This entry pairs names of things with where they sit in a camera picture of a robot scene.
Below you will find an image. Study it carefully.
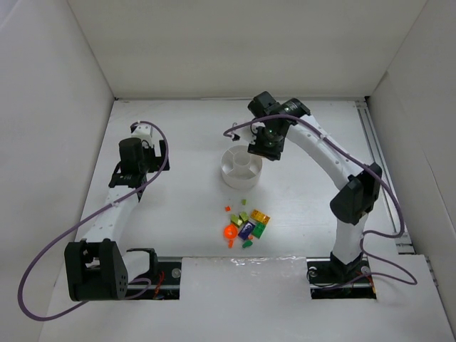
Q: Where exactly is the lime lego slope brick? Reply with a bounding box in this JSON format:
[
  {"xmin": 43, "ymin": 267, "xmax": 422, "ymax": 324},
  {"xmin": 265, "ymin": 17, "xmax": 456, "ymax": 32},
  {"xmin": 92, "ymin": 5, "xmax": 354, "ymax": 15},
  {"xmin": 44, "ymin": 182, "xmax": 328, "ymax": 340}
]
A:
[{"xmin": 239, "ymin": 212, "xmax": 249, "ymax": 222}]

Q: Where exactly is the white divided round container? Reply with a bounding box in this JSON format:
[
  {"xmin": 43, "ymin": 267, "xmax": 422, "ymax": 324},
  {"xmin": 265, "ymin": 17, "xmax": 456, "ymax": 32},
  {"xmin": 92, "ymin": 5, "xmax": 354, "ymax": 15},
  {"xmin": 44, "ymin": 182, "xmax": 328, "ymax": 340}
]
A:
[{"xmin": 220, "ymin": 145, "xmax": 263, "ymax": 190}]

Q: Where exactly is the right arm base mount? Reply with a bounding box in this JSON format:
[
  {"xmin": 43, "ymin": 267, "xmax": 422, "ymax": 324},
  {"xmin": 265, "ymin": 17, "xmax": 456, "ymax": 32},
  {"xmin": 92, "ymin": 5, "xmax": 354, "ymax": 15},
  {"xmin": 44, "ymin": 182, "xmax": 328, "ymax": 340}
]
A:
[{"xmin": 306, "ymin": 258, "xmax": 376, "ymax": 300}]

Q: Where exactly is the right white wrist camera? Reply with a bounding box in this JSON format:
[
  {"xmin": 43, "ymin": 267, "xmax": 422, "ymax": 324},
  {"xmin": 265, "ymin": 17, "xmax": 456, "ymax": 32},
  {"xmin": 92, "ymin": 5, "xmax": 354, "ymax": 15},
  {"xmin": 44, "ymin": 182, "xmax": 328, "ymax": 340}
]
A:
[{"xmin": 231, "ymin": 125, "xmax": 257, "ymax": 144}]

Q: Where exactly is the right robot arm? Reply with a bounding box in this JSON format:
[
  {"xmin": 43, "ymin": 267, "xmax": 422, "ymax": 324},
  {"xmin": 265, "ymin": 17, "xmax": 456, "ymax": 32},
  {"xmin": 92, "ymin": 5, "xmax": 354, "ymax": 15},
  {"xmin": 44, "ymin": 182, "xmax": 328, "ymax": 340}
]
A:
[{"xmin": 248, "ymin": 91, "xmax": 380, "ymax": 283}]

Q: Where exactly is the green lego brick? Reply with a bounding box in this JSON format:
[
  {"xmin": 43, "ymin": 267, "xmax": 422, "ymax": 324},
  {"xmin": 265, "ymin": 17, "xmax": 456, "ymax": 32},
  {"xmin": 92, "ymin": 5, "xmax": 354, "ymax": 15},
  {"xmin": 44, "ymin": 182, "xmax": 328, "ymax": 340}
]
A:
[{"xmin": 252, "ymin": 222, "xmax": 266, "ymax": 239}]

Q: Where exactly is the blue lego plate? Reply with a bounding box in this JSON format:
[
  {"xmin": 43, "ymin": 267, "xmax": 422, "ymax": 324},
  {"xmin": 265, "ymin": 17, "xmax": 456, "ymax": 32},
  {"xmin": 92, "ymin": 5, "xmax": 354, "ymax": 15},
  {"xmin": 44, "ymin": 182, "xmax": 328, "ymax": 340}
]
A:
[{"xmin": 238, "ymin": 221, "xmax": 255, "ymax": 241}]

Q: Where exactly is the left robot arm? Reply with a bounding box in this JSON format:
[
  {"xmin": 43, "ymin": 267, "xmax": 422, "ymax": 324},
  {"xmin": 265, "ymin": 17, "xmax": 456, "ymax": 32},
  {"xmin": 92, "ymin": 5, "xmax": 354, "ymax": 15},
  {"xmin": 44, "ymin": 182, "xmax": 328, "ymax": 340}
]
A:
[{"xmin": 64, "ymin": 138, "xmax": 170, "ymax": 301}]

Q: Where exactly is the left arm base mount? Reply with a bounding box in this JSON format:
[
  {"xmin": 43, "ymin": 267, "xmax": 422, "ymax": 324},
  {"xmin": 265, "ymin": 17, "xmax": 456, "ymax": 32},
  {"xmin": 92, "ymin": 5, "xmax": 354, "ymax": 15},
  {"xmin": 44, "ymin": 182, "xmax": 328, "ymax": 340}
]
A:
[{"xmin": 125, "ymin": 257, "xmax": 182, "ymax": 301}]

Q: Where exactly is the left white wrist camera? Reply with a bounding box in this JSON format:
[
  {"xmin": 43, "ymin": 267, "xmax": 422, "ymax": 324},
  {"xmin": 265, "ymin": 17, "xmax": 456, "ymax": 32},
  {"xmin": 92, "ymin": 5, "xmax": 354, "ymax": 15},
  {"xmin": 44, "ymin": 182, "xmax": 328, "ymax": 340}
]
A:
[{"xmin": 130, "ymin": 123, "xmax": 154, "ymax": 148}]

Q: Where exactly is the lime lego brick left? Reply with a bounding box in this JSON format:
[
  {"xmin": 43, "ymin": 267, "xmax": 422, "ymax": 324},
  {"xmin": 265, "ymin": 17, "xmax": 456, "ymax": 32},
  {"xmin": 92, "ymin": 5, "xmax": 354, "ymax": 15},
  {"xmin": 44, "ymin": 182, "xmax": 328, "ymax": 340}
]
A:
[{"xmin": 230, "ymin": 214, "xmax": 244, "ymax": 227}]

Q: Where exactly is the aluminium rail right side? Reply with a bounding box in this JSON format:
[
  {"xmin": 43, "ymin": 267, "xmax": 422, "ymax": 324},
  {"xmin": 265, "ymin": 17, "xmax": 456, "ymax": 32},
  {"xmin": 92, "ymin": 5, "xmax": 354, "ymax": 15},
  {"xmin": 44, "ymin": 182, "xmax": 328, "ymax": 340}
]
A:
[{"xmin": 356, "ymin": 100, "xmax": 416, "ymax": 254}]

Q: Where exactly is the dark green lego slope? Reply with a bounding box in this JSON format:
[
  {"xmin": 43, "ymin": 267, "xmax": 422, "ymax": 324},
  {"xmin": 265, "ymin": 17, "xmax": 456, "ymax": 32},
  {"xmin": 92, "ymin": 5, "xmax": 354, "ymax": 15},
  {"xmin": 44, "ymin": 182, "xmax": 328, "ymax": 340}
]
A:
[{"xmin": 242, "ymin": 239, "xmax": 253, "ymax": 249}]

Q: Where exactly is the yellow-orange lego brick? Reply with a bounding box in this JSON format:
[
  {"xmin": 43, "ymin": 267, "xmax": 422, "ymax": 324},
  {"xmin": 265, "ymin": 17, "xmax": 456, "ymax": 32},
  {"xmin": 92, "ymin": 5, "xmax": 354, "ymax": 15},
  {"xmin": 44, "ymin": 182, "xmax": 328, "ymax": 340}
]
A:
[{"xmin": 250, "ymin": 209, "xmax": 270, "ymax": 225}]

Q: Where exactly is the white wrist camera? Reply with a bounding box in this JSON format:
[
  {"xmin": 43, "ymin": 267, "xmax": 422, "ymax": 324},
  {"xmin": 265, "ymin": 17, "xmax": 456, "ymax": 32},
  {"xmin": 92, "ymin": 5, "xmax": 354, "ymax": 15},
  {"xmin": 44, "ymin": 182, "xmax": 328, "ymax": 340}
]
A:
[
  {"xmin": 231, "ymin": 125, "xmax": 257, "ymax": 144},
  {"xmin": 130, "ymin": 123, "xmax": 154, "ymax": 148}
]

